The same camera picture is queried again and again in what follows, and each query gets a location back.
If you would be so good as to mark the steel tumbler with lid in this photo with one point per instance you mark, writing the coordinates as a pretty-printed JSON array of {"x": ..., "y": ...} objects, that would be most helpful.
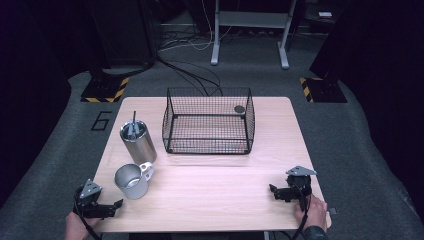
[{"x": 140, "y": 146}]

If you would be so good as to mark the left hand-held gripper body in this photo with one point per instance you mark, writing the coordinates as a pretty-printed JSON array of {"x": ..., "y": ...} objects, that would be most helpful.
[{"x": 87, "y": 195}]

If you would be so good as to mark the person's left hand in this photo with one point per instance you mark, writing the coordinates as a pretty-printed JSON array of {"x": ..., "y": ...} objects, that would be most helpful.
[{"x": 76, "y": 226}]

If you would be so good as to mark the person's right hand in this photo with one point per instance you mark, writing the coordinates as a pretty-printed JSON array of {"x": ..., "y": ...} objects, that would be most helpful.
[{"x": 315, "y": 213}]

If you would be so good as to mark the black hazard-striped stand base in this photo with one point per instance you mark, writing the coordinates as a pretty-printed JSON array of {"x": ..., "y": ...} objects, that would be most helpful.
[
  {"x": 325, "y": 90},
  {"x": 105, "y": 89}
]

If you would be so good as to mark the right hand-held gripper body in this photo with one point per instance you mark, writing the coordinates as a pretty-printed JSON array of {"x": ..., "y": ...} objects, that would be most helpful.
[{"x": 300, "y": 183}]

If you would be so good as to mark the dark round disc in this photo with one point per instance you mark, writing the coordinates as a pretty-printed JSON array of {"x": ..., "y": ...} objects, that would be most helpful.
[{"x": 239, "y": 109}]

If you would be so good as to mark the black cabinet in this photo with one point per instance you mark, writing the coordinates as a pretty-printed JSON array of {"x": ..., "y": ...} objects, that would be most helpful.
[{"x": 123, "y": 30}]

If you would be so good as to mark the small white box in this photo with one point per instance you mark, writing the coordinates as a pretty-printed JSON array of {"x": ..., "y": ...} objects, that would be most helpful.
[{"x": 325, "y": 14}]

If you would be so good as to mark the black straw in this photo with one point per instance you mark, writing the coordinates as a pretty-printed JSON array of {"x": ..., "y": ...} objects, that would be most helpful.
[{"x": 134, "y": 121}]

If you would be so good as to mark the white desk frame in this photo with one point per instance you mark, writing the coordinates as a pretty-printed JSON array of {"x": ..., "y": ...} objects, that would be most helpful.
[{"x": 250, "y": 20}]

